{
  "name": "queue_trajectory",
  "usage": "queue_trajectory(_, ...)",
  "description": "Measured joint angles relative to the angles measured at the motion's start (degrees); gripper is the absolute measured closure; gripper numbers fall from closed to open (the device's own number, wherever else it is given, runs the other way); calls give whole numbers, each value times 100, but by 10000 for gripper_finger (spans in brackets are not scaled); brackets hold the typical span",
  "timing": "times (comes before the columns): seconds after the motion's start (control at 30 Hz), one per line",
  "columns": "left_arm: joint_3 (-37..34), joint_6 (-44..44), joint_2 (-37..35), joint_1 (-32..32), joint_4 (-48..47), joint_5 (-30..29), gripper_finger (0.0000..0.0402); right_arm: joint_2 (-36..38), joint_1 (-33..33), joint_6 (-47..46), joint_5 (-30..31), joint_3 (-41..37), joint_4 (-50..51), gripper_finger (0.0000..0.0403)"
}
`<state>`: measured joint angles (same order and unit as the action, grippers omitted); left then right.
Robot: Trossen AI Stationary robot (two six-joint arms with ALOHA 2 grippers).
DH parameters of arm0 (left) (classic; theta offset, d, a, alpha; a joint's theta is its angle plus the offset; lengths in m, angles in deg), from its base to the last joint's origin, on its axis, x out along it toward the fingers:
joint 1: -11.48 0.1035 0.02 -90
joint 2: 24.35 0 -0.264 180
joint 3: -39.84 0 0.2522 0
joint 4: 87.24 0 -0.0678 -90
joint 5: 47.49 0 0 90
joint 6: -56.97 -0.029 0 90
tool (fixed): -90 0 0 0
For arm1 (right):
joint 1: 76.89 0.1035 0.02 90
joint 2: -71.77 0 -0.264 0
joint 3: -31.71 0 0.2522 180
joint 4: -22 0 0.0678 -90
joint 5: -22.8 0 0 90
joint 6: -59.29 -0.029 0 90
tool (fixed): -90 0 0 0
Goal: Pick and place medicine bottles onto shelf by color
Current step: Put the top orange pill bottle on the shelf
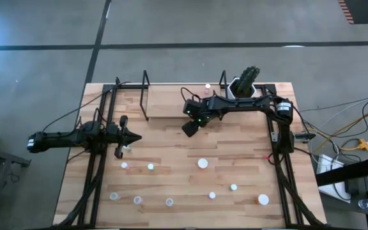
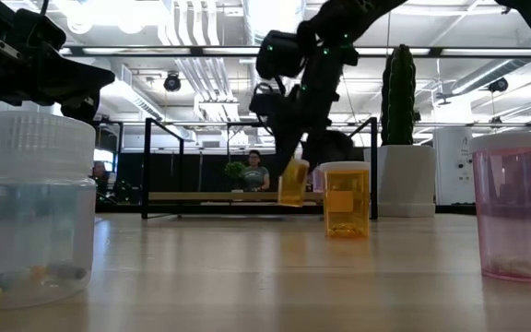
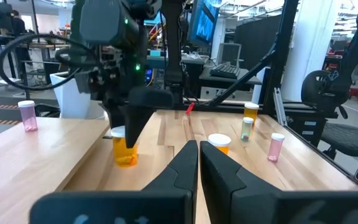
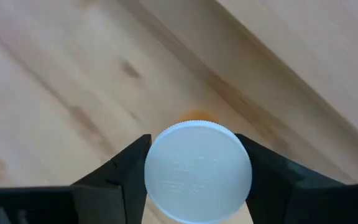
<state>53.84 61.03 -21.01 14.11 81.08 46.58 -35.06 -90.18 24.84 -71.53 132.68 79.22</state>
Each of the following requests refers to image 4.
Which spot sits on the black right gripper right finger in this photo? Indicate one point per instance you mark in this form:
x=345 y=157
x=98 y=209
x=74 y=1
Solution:
x=284 y=193

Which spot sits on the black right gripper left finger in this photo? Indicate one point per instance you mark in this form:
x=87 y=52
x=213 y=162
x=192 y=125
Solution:
x=120 y=186

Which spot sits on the orange white-capped medicine bottle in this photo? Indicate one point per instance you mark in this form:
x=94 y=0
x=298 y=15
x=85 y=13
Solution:
x=197 y=171

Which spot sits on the wooden shelf with black frame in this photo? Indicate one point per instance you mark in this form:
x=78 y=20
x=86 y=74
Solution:
x=306 y=37

